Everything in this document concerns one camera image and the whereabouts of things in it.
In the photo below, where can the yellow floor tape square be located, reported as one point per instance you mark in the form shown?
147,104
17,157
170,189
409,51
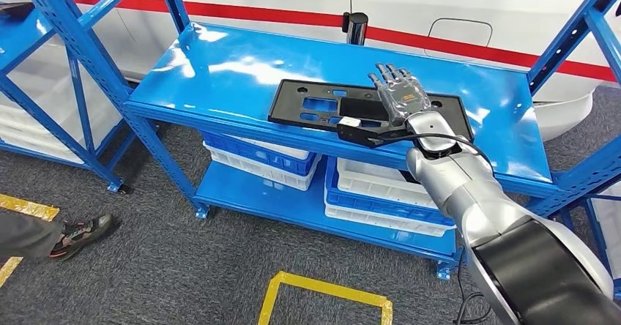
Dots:
29,208
330,289

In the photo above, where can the person's shoe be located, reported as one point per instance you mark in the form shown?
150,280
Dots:
82,233

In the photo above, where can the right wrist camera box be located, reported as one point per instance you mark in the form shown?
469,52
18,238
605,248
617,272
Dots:
351,133

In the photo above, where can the black curved plastic part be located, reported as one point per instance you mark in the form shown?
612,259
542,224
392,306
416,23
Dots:
410,176

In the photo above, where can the person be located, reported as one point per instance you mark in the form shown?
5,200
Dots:
24,235

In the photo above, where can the white plastic crate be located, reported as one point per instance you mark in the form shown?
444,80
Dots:
373,182
286,150
383,222
612,226
43,78
262,175
19,129

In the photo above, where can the black stanchion post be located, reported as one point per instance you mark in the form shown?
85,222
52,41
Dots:
356,29

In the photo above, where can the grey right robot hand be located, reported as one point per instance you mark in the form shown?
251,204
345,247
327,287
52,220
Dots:
402,97

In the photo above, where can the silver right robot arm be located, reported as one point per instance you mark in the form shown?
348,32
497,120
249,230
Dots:
465,187

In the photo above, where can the black plastic bracket part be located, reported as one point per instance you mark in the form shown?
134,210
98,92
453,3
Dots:
286,104

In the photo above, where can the blue metal shelf rack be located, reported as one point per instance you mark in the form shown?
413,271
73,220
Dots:
22,36
291,56
594,226

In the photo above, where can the blue plastic crate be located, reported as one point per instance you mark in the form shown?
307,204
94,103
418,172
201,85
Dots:
262,158
378,210

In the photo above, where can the black flat plastic part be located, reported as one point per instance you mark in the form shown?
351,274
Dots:
14,10

